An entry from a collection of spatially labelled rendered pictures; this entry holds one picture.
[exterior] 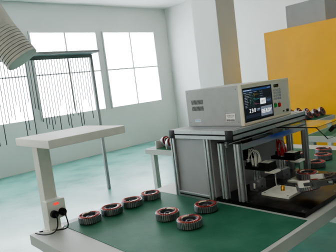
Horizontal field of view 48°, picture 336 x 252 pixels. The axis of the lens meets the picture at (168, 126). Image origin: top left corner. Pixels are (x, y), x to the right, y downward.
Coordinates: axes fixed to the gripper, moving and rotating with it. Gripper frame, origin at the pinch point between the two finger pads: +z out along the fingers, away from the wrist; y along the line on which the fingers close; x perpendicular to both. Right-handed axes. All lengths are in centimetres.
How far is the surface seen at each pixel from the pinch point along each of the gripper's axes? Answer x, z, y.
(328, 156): -1, 27, 76
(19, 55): 90, 69, -89
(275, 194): -3.3, 14.3, -7.4
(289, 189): -3.8, 12.3, 2.2
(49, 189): 27, 77, -88
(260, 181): 2.4, 25.6, -0.8
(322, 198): -8.6, -4.7, -0.4
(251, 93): 46.8, 17.1, 0.3
